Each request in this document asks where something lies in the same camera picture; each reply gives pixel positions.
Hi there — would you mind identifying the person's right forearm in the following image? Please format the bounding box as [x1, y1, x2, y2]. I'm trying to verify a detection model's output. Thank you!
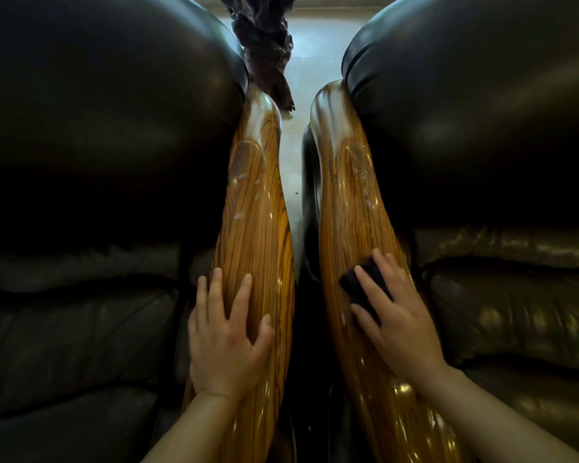
[414, 365, 579, 463]

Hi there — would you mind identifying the dark leather armchair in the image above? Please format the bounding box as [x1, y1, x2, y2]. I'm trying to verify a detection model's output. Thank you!
[301, 0, 579, 463]
[0, 0, 252, 463]

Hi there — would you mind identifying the glossy wooden armrest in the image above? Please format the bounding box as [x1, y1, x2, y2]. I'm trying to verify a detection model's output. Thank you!
[310, 80, 477, 463]
[180, 82, 296, 463]

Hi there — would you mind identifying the person's right hand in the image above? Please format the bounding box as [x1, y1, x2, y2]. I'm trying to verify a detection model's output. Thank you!
[350, 248, 453, 392]

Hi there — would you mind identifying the person's left forearm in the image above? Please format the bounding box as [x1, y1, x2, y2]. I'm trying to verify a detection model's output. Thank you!
[141, 390, 243, 463]

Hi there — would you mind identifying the person's left hand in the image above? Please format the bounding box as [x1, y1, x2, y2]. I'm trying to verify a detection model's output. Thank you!
[187, 267, 276, 404]

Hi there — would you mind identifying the dark carved wood ornament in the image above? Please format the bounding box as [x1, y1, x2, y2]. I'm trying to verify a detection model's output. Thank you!
[217, 0, 298, 113]

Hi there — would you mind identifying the dark cleaning cloth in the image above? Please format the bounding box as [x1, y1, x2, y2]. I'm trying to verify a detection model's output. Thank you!
[338, 256, 394, 326]

